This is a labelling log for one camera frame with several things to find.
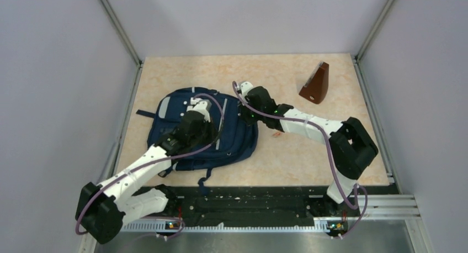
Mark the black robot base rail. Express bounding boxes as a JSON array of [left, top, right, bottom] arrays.
[[136, 185, 361, 230]]

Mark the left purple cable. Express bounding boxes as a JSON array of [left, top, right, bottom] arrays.
[[75, 93, 225, 241]]

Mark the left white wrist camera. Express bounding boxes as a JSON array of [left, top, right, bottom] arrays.
[[188, 98, 212, 122]]

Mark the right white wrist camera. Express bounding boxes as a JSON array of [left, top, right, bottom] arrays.
[[236, 81, 254, 97]]

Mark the purple cable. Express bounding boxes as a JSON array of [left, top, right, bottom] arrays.
[[75, 93, 225, 241], [232, 81, 369, 238]]

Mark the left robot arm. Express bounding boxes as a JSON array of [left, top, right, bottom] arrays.
[[75, 107, 216, 244]]

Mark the brown wooden metronome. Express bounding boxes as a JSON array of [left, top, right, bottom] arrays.
[[299, 61, 329, 104]]

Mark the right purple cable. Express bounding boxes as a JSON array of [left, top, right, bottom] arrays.
[[232, 81, 369, 238]]

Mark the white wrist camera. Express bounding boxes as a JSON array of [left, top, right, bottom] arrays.
[[188, 98, 212, 122], [236, 81, 254, 97]]

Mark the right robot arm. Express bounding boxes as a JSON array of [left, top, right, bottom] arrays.
[[232, 81, 379, 215]]

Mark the navy blue student backpack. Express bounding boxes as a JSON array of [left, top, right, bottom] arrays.
[[136, 87, 259, 194]]

